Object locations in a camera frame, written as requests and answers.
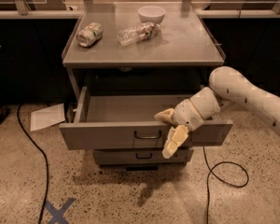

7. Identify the black cable right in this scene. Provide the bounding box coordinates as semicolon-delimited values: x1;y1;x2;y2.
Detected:
203;146;250;224

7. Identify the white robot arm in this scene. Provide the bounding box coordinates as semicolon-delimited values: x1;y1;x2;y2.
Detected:
154;66;280;159

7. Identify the white bowl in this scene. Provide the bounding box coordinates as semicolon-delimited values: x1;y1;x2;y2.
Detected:
138;6;166;24

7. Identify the crushed soda can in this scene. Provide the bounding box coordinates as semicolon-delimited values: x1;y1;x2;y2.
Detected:
77;22;104;48

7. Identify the grey metal drawer cabinet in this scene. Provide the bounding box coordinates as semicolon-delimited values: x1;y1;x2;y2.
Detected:
62;1;226;172

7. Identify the grey top drawer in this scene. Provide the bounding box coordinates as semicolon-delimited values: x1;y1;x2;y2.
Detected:
59;86;234;151

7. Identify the grey bottom drawer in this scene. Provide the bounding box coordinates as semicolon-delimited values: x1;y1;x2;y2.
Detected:
92;147;193;165

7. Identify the grey drawer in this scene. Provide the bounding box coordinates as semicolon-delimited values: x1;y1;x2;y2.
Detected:
59;86;234;151
92;147;193;165

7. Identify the white paper sheet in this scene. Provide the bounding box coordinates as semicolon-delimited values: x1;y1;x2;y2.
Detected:
30;104;65;132

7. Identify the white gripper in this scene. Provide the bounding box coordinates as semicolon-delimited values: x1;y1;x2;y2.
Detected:
154;99;203;159

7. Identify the black cable left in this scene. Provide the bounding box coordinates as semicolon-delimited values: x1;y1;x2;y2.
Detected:
16;103;50;224

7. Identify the blue tape cross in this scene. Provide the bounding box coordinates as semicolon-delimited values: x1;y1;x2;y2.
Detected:
45;198;76;224

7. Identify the clear plastic bottle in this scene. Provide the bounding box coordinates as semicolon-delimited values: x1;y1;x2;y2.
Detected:
118;22;161;46

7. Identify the black cable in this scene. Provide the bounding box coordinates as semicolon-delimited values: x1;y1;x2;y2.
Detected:
16;103;50;224
203;146;250;224

